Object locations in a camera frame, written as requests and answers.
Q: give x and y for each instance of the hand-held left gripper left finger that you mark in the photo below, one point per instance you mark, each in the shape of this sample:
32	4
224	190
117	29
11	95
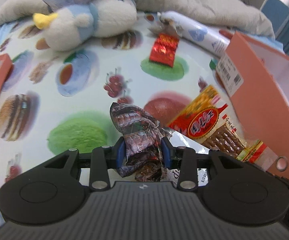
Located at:
120	152

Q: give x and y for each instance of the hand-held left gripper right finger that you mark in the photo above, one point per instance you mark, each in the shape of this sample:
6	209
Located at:
165	152

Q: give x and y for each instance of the dark brown snack packet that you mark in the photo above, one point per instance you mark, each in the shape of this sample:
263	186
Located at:
137	135

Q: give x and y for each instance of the pink cardboard box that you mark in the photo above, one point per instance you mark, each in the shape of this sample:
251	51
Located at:
259	92

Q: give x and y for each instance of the white snack packet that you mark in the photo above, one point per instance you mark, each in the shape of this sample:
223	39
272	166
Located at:
184	141

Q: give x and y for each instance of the red yellow snack packet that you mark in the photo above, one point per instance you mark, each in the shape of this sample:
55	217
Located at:
204	120

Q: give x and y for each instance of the food printed mat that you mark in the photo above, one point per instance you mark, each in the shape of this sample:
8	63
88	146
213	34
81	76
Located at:
89	85

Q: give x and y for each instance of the small red foil packet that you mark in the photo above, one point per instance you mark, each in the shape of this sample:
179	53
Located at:
164	50

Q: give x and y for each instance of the white wrapped tube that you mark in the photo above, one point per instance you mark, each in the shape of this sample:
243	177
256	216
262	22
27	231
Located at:
202	35

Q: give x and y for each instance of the plush duck toy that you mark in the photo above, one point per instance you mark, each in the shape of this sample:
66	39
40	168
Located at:
109	17

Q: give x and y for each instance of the grey duvet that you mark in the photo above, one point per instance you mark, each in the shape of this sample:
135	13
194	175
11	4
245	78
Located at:
209	5

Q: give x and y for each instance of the blue chair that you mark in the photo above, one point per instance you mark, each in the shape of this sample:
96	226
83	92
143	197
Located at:
275	12

